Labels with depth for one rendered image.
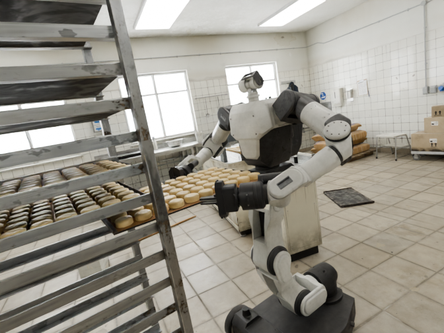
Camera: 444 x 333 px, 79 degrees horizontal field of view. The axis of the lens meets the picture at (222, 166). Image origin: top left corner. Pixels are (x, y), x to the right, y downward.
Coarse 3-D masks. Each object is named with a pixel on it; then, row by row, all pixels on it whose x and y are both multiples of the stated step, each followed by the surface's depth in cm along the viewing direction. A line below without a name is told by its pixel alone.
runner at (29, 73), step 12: (0, 72) 57; (12, 72) 58; (24, 72) 59; (36, 72) 60; (48, 72) 62; (60, 72) 63; (72, 72) 64; (84, 72) 66; (96, 72) 67; (108, 72) 69; (120, 72) 70
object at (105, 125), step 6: (84, 54) 102; (90, 54) 103; (84, 60) 105; (90, 60) 104; (102, 120) 107; (108, 120) 109; (102, 126) 108; (108, 126) 109; (102, 132) 110; (108, 132) 109; (108, 150) 109; (114, 150) 111; (108, 156) 112; (132, 246) 118; (138, 246) 119; (138, 252) 119; (144, 270) 121; (144, 288) 122; (150, 300) 124; (150, 306) 124
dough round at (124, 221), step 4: (124, 216) 81; (128, 216) 80; (116, 220) 78; (120, 220) 78; (124, 220) 77; (128, 220) 77; (132, 220) 79; (116, 224) 77; (120, 224) 77; (124, 224) 77; (128, 224) 77
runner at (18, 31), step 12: (0, 24) 56; (12, 24) 57; (24, 24) 59; (36, 24) 60; (48, 24) 61; (60, 24) 62; (72, 24) 64; (84, 24) 65; (0, 36) 56; (12, 36) 58; (24, 36) 59; (36, 36) 60; (48, 36) 61; (60, 36) 62; (72, 36) 64; (84, 36) 65; (96, 36) 67; (108, 36) 68
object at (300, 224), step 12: (300, 192) 222; (312, 192) 225; (300, 204) 223; (312, 204) 227; (288, 216) 221; (300, 216) 225; (312, 216) 229; (288, 228) 223; (300, 228) 227; (312, 228) 230; (288, 240) 225; (300, 240) 228; (312, 240) 232; (288, 252) 227; (300, 252) 234; (312, 252) 237
